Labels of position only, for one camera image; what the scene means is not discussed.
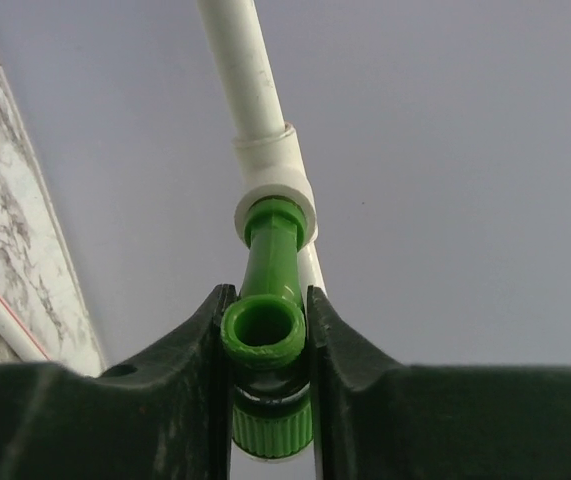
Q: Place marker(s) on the white PVC pipe rack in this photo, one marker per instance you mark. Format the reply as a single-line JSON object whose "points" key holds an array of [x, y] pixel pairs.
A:
{"points": [[43, 316]]}

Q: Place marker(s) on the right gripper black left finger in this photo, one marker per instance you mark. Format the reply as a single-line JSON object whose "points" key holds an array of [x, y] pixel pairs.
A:
{"points": [[164, 413]]}

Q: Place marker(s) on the green plastic water faucet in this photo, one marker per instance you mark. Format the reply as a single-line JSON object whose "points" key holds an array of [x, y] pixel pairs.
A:
{"points": [[264, 334]]}

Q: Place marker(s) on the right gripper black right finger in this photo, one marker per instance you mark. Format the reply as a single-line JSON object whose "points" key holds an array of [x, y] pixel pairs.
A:
{"points": [[377, 418]]}

